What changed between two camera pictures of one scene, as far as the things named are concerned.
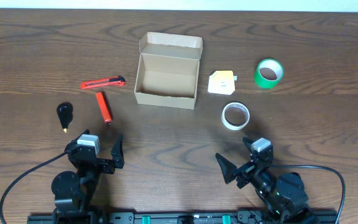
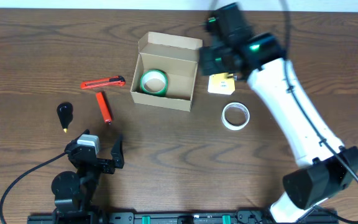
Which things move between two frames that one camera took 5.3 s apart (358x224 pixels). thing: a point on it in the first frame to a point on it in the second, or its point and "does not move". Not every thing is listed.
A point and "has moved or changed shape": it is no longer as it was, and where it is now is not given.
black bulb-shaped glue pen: [65, 112] does not move
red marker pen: [105, 112] does not move
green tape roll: [268, 73] has moved or changed shape
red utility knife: [103, 82] does not move
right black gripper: [247, 169] to [212, 61]
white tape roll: [237, 105] does not move
